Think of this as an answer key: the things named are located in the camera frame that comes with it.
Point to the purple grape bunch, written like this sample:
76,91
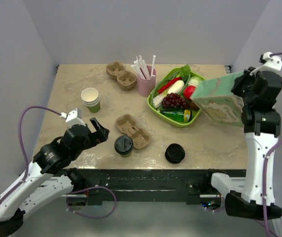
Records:
175,101

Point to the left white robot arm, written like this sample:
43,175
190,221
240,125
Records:
46,177

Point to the black plastic cup lid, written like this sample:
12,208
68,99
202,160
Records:
123,144

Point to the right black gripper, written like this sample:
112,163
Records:
246,75

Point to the green plastic tray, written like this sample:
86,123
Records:
171,75

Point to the printed paper takeout bag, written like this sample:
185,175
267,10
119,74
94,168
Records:
215,99

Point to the stack of black lids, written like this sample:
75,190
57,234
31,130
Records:
174,153

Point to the stack of paper cups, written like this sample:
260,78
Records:
91,99

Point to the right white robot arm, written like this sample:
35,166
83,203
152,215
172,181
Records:
262,127

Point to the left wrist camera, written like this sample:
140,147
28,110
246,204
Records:
72,118

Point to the stack of pulp carriers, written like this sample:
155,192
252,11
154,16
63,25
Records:
126,80

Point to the red tomato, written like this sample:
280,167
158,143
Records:
188,91

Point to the white radish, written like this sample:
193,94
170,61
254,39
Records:
176,88

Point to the pink straw holder cup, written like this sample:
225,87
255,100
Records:
145,87

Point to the green paper coffee cup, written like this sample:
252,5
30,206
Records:
124,155

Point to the red chili pepper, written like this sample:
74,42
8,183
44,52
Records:
169,84

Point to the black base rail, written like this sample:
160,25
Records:
137,185

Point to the green cabbage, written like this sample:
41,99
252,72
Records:
194,81

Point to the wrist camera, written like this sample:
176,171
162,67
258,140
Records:
72,118
269,63

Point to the brown pulp cup carrier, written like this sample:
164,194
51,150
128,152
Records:
128,125

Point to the green glass bottle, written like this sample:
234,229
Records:
178,115

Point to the green leafy vegetable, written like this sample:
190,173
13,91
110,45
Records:
185,73

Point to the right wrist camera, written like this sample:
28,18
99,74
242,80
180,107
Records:
269,63

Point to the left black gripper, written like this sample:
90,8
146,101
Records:
101,132

